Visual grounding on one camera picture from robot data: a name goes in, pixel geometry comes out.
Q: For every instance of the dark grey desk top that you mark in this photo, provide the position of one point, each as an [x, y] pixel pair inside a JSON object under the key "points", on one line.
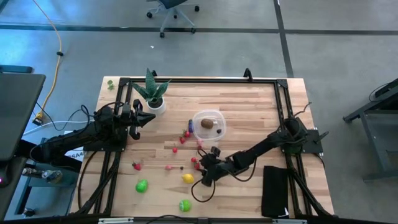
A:
{"points": [[18, 115]]}

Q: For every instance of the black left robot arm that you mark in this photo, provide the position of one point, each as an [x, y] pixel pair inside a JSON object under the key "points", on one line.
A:
{"points": [[77, 137]]}

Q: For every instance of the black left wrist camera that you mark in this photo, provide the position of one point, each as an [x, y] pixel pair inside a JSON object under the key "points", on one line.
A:
{"points": [[126, 109]]}

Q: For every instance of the dark teal bar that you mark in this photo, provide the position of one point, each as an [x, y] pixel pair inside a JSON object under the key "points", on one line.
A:
{"points": [[15, 69]]}

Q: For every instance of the green snake plant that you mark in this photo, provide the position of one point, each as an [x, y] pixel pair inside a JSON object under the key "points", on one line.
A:
{"points": [[151, 88]]}

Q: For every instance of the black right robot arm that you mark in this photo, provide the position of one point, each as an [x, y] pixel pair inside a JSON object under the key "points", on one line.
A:
{"points": [[258, 147]]}

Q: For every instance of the grey metal clamp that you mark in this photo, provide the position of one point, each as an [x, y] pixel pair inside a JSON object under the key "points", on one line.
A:
{"points": [[46, 174]]}

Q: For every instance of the dark metal side table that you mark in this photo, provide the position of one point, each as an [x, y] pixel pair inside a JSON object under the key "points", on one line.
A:
{"points": [[373, 107]]}

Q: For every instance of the brown toy kiwi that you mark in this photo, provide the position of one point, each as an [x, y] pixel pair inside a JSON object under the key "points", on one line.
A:
{"points": [[207, 124]]}

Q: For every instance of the white plant pot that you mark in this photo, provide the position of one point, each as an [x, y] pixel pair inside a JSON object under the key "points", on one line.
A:
{"points": [[160, 109]]}

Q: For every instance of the green toy pear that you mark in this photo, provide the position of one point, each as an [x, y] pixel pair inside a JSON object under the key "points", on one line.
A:
{"points": [[141, 186]]}

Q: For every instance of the yellow black power plug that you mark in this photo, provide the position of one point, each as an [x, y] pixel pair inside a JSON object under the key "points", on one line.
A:
{"points": [[38, 119]]}

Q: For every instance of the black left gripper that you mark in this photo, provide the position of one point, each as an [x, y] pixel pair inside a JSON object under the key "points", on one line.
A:
{"points": [[133, 123]]}

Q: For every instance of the yellow toy lemon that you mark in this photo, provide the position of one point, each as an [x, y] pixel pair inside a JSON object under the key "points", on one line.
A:
{"points": [[187, 178]]}

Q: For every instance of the silver metal bracket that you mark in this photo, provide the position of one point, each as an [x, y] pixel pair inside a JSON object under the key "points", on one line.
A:
{"points": [[289, 221], [115, 220]]}

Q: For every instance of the black aluminium table frame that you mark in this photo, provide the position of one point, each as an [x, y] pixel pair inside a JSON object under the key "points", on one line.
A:
{"points": [[202, 80]]}

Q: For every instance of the small green leaf sprig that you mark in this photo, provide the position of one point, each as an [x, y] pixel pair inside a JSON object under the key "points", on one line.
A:
{"points": [[110, 84]]}

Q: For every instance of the office chair base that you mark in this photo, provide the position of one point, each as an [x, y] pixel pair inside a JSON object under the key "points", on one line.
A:
{"points": [[170, 3]]}

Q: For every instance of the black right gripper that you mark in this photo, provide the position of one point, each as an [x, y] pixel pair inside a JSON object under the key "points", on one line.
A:
{"points": [[214, 169]]}

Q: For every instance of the purple toy eggplant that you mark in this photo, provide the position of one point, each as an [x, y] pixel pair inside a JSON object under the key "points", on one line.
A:
{"points": [[190, 126]]}

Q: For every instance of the black frame foot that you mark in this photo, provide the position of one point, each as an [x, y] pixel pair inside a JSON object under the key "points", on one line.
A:
{"points": [[154, 73], [247, 74]]}

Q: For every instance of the clear plastic tupperware container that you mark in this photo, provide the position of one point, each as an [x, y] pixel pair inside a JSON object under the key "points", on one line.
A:
{"points": [[214, 115]]}

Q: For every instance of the black folded cloth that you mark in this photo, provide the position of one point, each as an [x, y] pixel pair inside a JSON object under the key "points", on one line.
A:
{"points": [[275, 189]]}

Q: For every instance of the white paper label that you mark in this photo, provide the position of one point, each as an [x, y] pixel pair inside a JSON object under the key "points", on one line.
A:
{"points": [[76, 155]]}

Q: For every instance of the red toy strawberry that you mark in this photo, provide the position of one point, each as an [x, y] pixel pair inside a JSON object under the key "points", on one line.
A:
{"points": [[196, 166], [182, 140], [136, 167], [187, 134]]}

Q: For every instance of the small pink toy fruit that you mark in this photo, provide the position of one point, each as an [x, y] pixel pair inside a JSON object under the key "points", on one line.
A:
{"points": [[199, 142]]}

